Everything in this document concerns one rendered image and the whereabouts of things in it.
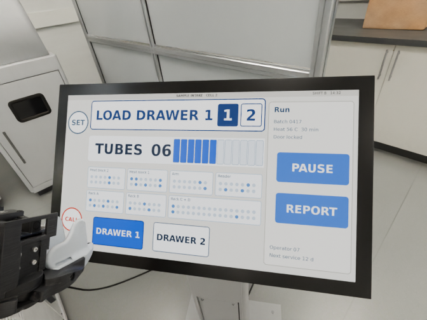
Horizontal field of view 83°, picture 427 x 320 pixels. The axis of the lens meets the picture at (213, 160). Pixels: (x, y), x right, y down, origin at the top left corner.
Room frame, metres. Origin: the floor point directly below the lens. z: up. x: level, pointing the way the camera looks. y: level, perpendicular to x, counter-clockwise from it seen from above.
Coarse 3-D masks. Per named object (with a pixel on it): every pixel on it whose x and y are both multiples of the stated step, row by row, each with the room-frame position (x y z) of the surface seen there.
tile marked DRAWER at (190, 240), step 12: (156, 228) 0.25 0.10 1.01; (168, 228) 0.25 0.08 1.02; (180, 228) 0.25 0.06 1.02; (192, 228) 0.24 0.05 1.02; (204, 228) 0.24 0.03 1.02; (156, 240) 0.24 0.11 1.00; (168, 240) 0.24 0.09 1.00; (180, 240) 0.23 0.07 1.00; (192, 240) 0.23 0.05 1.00; (204, 240) 0.23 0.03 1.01; (168, 252) 0.22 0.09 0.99; (180, 252) 0.22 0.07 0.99; (192, 252) 0.22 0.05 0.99; (204, 252) 0.21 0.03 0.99
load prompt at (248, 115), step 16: (96, 112) 0.40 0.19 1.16; (112, 112) 0.39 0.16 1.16; (128, 112) 0.39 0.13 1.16; (144, 112) 0.38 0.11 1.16; (160, 112) 0.37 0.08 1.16; (176, 112) 0.36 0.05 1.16; (192, 112) 0.36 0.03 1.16; (208, 112) 0.35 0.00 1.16; (224, 112) 0.35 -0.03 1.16; (240, 112) 0.34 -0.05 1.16; (256, 112) 0.33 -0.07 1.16; (96, 128) 0.38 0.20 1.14; (112, 128) 0.37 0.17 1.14; (128, 128) 0.37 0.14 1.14; (144, 128) 0.36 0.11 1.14; (160, 128) 0.35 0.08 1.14; (176, 128) 0.35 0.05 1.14; (192, 128) 0.34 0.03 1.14; (208, 128) 0.34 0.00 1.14; (224, 128) 0.33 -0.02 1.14; (240, 128) 0.32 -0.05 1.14; (256, 128) 0.32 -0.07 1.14
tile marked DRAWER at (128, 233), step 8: (96, 224) 0.28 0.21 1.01; (104, 224) 0.27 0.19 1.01; (112, 224) 0.27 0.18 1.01; (120, 224) 0.27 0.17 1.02; (128, 224) 0.27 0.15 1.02; (136, 224) 0.26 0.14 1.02; (96, 232) 0.27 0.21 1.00; (104, 232) 0.27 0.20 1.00; (112, 232) 0.26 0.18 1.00; (120, 232) 0.26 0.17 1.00; (128, 232) 0.26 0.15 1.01; (136, 232) 0.25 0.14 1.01; (96, 240) 0.26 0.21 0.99; (104, 240) 0.26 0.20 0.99; (112, 240) 0.25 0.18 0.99; (120, 240) 0.25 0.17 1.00; (128, 240) 0.25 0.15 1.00; (136, 240) 0.25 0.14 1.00; (128, 248) 0.24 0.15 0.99; (136, 248) 0.24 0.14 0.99
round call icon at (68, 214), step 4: (64, 208) 0.31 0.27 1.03; (68, 208) 0.30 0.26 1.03; (72, 208) 0.30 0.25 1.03; (76, 208) 0.30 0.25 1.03; (80, 208) 0.30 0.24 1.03; (64, 212) 0.30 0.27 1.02; (68, 212) 0.30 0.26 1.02; (72, 212) 0.30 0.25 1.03; (76, 212) 0.30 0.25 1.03; (80, 212) 0.30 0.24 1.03; (64, 216) 0.30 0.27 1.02; (68, 216) 0.30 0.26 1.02; (72, 216) 0.29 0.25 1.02; (76, 216) 0.29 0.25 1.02; (80, 216) 0.29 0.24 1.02; (64, 220) 0.29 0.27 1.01; (68, 220) 0.29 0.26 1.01; (72, 220) 0.29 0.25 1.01; (64, 224) 0.29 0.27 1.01; (68, 224) 0.29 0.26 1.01; (64, 228) 0.28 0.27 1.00; (68, 228) 0.28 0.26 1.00
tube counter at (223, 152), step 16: (160, 144) 0.34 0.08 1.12; (176, 144) 0.33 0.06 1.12; (192, 144) 0.33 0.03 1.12; (208, 144) 0.32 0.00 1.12; (224, 144) 0.31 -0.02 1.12; (240, 144) 0.31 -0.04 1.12; (256, 144) 0.30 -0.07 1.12; (160, 160) 0.32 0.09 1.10; (176, 160) 0.32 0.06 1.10; (192, 160) 0.31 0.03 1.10; (208, 160) 0.30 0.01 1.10; (224, 160) 0.30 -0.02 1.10; (240, 160) 0.29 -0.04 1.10; (256, 160) 0.29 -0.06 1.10
